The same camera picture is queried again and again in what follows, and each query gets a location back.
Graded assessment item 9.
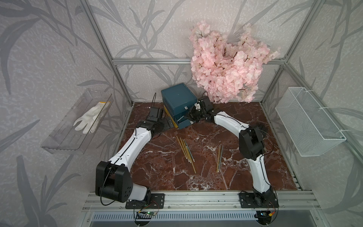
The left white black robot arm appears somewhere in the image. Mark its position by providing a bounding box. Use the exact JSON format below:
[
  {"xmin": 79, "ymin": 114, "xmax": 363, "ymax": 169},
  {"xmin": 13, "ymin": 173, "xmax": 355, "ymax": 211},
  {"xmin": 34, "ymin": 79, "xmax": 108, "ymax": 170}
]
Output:
[{"xmin": 95, "ymin": 107, "xmax": 174, "ymax": 206}]

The right circuit board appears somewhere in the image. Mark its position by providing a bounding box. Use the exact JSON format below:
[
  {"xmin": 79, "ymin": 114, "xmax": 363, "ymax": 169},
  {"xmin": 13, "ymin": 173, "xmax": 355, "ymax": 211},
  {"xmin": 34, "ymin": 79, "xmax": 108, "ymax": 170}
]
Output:
[{"xmin": 254, "ymin": 211, "xmax": 276, "ymax": 221}]

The yellow pencil right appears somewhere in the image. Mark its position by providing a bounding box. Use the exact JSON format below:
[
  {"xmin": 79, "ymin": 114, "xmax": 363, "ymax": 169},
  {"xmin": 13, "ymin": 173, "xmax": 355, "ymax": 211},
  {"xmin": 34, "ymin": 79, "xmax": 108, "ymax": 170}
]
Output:
[{"xmin": 216, "ymin": 145, "xmax": 221, "ymax": 173}]

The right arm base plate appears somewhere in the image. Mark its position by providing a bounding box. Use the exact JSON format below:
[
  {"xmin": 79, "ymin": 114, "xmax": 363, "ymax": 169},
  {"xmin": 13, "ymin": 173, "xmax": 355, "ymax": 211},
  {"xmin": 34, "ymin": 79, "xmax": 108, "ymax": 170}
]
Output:
[{"xmin": 238, "ymin": 190, "xmax": 279, "ymax": 209}]

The clear plastic wall tray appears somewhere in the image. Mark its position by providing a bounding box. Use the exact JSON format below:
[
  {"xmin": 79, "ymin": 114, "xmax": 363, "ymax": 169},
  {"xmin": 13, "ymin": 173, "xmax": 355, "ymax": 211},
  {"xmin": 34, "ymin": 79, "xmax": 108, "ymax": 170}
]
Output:
[{"xmin": 41, "ymin": 89, "xmax": 113, "ymax": 155}]

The teal drawer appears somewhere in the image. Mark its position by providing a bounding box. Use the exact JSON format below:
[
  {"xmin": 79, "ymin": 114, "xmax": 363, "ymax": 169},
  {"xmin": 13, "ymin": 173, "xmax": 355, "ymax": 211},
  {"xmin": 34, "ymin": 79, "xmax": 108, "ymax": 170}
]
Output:
[{"xmin": 177, "ymin": 115, "xmax": 195, "ymax": 129}]

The green pencil among yellows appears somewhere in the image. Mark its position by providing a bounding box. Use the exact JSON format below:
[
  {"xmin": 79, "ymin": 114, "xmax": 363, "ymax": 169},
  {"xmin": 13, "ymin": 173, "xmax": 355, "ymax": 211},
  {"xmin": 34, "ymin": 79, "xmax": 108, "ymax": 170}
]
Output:
[{"xmin": 184, "ymin": 140, "xmax": 195, "ymax": 162}]

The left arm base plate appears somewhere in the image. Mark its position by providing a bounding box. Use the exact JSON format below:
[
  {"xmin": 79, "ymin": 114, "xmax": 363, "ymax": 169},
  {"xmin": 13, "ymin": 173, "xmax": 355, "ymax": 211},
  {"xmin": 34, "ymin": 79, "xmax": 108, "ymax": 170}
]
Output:
[{"xmin": 125, "ymin": 193, "xmax": 165, "ymax": 210}]

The aluminium front rail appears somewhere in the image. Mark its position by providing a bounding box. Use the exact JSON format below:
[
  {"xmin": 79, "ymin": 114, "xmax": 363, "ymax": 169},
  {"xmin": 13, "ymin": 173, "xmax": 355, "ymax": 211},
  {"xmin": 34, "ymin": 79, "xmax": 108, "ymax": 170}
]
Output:
[{"xmin": 81, "ymin": 191, "xmax": 321, "ymax": 212}]

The yellow bottom drawer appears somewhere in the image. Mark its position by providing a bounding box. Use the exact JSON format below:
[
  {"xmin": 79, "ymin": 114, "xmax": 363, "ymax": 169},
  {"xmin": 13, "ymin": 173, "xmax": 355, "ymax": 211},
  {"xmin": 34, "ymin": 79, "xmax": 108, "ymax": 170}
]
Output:
[{"xmin": 164, "ymin": 105, "xmax": 179, "ymax": 128}]

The teal drawer cabinet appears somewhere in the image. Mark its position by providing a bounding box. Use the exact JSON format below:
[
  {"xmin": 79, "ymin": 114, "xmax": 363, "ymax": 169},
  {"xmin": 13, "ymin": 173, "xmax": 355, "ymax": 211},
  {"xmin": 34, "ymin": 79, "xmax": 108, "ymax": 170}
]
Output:
[{"xmin": 161, "ymin": 83, "xmax": 197, "ymax": 121}]

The white glove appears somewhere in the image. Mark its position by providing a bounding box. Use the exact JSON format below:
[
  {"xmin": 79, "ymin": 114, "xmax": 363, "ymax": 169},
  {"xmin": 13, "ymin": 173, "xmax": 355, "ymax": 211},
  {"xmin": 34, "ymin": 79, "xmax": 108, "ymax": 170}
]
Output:
[{"xmin": 73, "ymin": 102, "xmax": 106, "ymax": 134}]

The green pencil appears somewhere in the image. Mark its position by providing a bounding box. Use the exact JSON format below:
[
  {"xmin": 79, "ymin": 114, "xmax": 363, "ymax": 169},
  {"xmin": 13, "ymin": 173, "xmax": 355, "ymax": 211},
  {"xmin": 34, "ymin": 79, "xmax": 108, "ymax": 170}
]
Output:
[{"xmin": 216, "ymin": 145, "xmax": 224, "ymax": 173}]

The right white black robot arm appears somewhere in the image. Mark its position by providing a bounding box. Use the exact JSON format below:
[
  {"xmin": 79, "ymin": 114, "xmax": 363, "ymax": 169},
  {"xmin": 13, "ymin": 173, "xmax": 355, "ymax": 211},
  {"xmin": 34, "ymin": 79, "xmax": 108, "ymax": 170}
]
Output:
[{"xmin": 186, "ymin": 96, "xmax": 274, "ymax": 207}]

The left circuit board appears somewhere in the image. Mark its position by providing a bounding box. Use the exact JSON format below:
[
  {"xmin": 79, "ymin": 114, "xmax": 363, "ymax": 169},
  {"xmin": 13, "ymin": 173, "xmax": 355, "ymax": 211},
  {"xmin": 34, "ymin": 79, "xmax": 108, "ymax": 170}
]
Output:
[{"xmin": 136, "ymin": 211, "xmax": 158, "ymax": 220}]

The circuit board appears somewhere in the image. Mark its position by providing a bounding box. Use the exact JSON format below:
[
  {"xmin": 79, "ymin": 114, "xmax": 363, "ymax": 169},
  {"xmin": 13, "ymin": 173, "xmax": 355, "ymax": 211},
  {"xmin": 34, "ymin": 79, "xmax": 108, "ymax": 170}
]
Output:
[
  {"xmin": 254, "ymin": 211, "xmax": 276, "ymax": 221},
  {"xmin": 136, "ymin": 211, "xmax": 158, "ymax": 220}
]

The white wire mesh basket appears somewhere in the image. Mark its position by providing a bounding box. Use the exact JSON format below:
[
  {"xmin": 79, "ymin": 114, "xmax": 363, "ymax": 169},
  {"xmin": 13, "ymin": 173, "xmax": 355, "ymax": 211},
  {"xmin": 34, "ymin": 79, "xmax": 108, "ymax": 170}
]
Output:
[{"xmin": 275, "ymin": 87, "xmax": 347, "ymax": 157}]

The pink blossom artificial tree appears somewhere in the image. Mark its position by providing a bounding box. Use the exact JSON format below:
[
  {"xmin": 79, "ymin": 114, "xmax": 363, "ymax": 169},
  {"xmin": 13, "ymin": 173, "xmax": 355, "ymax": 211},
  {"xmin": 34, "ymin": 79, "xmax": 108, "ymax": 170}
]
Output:
[{"xmin": 190, "ymin": 21, "xmax": 280, "ymax": 104}]

